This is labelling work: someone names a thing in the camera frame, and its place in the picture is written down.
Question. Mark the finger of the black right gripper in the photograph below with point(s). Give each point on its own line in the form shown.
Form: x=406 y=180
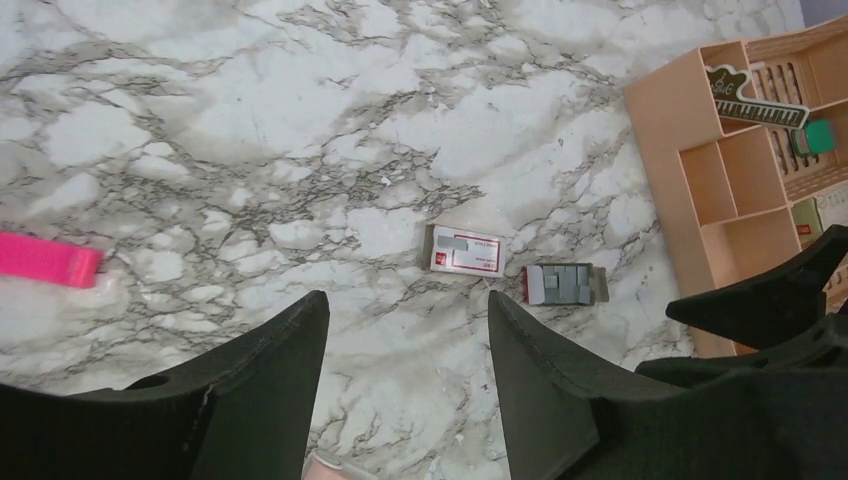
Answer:
x=773 y=307

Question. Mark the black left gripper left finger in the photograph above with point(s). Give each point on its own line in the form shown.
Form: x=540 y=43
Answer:
x=239 y=411

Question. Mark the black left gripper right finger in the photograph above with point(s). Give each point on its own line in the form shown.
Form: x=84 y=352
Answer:
x=568 y=413

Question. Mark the pink eraser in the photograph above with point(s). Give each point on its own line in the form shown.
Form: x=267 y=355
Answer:
x=323 y=465

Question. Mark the peach plastic desk organizer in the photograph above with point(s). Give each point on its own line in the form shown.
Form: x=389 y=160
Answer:
x=732 y=197

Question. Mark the staple box tray with staples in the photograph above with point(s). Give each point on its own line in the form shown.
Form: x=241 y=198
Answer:
x=565 y=284

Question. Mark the white red staple box sleeve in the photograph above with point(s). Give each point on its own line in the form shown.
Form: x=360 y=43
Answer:
x=465 y=252

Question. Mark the green cap item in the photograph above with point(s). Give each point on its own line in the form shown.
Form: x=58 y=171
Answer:
x=814 y=138

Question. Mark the pink flat plastic bar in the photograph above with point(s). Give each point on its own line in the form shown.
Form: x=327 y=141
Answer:
x=49 y=261

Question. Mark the black piano keyboard ruler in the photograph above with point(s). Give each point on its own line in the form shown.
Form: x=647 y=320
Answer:
x=727 y=85

